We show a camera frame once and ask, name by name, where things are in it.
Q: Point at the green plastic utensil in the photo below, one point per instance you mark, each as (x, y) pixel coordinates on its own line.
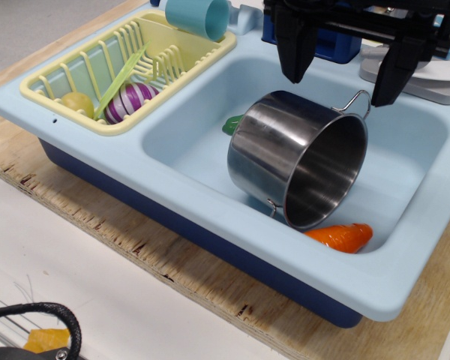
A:
(119, 80)

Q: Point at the orange toy carrot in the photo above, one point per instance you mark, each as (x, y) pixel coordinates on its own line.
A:
(348, 238)

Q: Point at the yellow dish rack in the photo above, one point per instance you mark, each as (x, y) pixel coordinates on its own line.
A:
(172, 60)

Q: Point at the light blue toy sink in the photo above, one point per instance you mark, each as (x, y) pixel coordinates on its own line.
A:
(172, 166)

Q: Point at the yellow tape piece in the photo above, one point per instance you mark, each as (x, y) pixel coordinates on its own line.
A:
(42, 340)

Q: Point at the stainless steel pot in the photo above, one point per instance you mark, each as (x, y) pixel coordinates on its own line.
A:
(297, 156)

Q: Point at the plywood board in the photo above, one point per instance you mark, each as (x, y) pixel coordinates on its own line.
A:
(142, 292)

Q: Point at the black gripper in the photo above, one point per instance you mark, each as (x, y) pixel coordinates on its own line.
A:
(415, 31)

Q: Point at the green toy vegetable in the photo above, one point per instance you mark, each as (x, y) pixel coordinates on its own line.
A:
(231, 124)

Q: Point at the teal plastic cup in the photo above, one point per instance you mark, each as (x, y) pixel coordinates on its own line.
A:
(207, 19)

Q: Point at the grey toy faucet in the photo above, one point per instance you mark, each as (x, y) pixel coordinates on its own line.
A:
(431, 81)

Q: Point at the yellow toy potato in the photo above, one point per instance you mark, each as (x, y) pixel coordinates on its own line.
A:
(78, 101)

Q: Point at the blue plastic block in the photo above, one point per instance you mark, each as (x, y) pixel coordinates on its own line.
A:
(331, 45)

